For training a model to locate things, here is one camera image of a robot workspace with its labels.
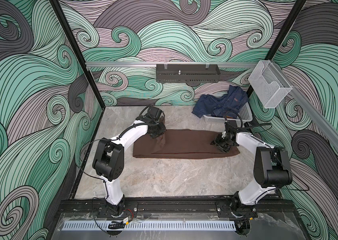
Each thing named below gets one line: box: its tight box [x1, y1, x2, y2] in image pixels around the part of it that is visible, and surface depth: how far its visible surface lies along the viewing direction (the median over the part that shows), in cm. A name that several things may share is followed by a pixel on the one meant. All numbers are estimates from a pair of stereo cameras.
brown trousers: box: [132, 128, 240, 159], surface depth 94 cm
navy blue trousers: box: [192, 85, 249, 119], surface depth 113 cm
